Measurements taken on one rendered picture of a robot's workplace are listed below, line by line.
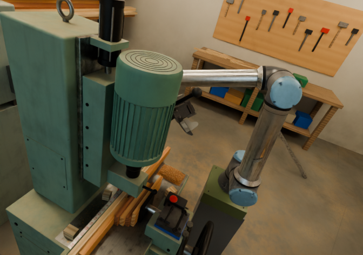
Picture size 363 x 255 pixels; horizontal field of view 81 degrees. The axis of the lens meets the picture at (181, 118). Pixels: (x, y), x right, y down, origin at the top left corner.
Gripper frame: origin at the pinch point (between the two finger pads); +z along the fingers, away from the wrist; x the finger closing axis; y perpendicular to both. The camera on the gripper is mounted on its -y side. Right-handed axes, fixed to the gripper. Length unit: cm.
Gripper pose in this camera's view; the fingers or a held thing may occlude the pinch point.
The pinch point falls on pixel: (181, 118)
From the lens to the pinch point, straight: 74.0
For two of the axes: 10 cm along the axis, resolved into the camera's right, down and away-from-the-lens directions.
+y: 8.7, -4.7, 1.3
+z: 2.3, 1.5, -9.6
